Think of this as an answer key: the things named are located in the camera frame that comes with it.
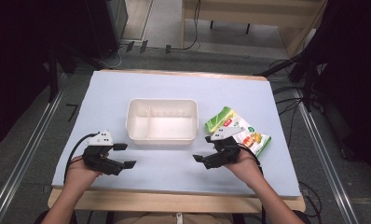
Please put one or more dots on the white plastic container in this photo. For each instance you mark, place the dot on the white plastic container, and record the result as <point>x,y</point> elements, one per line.
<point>162,123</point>

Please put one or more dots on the person's right hand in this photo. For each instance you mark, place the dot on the person's right hand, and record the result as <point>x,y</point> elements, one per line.
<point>247,166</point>

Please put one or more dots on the metal floor rail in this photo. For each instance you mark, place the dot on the metal floor rail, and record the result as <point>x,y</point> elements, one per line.
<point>326,161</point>
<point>25,155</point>

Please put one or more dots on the black curtain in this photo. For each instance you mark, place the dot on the black curtain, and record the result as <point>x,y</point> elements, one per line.
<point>19,62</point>
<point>354,77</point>

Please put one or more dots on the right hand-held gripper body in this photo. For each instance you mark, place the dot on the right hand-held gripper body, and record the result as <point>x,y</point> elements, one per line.
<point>225,152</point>

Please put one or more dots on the person's beige trousers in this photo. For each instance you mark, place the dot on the person's beige trousers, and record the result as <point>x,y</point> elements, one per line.
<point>174,217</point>

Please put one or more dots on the person's left hand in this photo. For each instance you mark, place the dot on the person's left hand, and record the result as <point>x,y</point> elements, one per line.
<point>79,172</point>

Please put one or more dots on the light wooden bench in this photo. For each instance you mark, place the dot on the light wooden bench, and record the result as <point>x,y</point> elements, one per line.
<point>252,4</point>

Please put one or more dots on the pale blue table sheet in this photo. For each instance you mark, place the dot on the pale blue table sheet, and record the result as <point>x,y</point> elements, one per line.
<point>174,84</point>

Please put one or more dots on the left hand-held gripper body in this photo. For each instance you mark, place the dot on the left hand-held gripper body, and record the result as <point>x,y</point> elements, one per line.
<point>96,160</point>

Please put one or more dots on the black stand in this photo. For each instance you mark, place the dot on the black stand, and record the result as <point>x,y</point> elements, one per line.
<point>308,77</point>
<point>53,71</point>

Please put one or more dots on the grey cabinet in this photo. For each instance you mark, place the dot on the grey cabinet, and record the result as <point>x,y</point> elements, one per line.
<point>118,15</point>

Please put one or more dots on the green and white snack packet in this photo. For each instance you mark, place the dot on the green and white snack packet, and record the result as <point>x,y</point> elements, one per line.
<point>256,140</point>

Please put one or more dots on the dark floor plug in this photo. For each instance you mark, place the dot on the dark floor plug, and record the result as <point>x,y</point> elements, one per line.
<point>168,48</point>

